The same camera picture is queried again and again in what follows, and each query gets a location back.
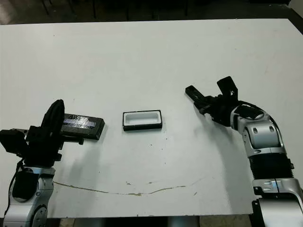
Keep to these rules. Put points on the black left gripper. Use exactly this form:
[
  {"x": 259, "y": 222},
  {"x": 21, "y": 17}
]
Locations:
[{"x": 42, "y": 151}]

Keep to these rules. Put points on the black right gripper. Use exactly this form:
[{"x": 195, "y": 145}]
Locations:
[{"x": 220, "y": 108}]

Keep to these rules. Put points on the black phone-like camera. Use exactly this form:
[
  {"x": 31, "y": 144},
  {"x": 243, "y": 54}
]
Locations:
[{"x": 192, "y": 91}]

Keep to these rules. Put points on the black box lid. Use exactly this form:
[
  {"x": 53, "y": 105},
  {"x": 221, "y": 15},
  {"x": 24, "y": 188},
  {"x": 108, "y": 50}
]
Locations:
[{"x": 92, "y": 131}]

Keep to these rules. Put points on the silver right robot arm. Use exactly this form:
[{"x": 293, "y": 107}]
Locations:
[{"x": 265, "y": 132}]

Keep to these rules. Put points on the black box base white insert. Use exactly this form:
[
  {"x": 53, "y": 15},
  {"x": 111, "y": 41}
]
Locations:
[{"x": 142, "y": 128}]

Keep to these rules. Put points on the grey left robot leg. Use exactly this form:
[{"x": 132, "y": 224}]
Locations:
[{"x": 97, "y": 223}]

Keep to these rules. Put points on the grey robot leg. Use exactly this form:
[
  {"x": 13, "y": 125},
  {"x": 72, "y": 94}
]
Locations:
[
  {"x": 97, "y": 223},
  {"x": 183, "y": 222}
]

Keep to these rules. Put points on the grey right robot leg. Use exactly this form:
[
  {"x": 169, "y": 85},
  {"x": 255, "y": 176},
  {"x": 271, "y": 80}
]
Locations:
[{"x": 183, "y": 222}]

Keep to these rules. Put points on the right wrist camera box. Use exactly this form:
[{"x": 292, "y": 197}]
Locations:
[{"x": 227, "y": 85}]

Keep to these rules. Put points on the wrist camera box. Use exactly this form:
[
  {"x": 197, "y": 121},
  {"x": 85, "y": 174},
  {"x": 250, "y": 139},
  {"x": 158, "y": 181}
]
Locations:
[
  {"x": 13, "y": 142},
  {"x": 227, "y": 85}
]

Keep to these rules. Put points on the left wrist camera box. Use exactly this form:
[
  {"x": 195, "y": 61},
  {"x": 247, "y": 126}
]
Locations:
[{"x": 13, "y": 142}]

